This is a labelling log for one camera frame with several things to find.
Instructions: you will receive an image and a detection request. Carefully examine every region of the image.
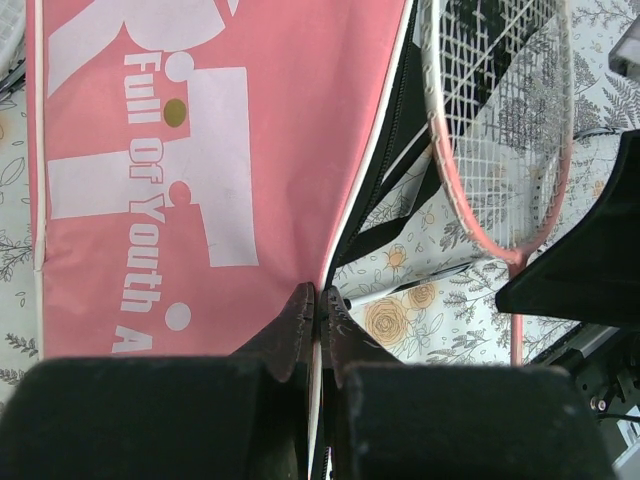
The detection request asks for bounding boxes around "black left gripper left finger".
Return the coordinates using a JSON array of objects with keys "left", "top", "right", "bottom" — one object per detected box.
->
[{"left": 1, "top": 283, "right": 315, "bottom": 479}]

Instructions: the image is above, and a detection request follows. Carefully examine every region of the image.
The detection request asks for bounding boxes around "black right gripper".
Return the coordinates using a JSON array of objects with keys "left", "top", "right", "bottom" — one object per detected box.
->
[{"left": 495, "top": 130, "right": 639, "bottom": 470}]

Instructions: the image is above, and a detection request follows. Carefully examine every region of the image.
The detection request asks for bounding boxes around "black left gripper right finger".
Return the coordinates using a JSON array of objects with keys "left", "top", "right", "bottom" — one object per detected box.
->
[{"left": 321, "top": 289, "right": 614, "bottom": 479}]

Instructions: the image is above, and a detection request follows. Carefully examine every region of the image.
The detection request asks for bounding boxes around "pink white racket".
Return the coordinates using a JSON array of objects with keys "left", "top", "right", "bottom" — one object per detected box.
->
[{"left": 417, "top": 0, "right": 576, "bottom": 369}]

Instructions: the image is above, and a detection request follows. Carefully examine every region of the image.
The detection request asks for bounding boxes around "pink racket cover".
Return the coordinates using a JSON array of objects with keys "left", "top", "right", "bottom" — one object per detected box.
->
[{"left": 26, "top": 1, "right": 412, "bottom": 479}]

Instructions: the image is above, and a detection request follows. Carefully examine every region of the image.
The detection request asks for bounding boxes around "pink frame badminton racket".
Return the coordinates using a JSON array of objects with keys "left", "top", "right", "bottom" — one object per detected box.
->
[{"left": 1, "top": 0, "right": 26, "bottom": 93}]

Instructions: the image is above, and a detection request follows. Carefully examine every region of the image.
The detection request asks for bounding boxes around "floral patterned table mat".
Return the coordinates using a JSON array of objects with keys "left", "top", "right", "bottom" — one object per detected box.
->
[{"left": 1, "top": 1, "right": 639, "bottom": 396}]

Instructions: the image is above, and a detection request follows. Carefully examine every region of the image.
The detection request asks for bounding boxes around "black racket cover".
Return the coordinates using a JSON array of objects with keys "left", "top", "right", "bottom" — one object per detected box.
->
[{"left": 333, "top": 1, "right": 447, "bottom": 267}]

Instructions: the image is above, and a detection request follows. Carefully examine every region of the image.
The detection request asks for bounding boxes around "white frame racket black handle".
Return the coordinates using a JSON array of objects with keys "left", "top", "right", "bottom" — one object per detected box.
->
[{"left": 336, "top": 126, "right": 624, "bottom": 310}]

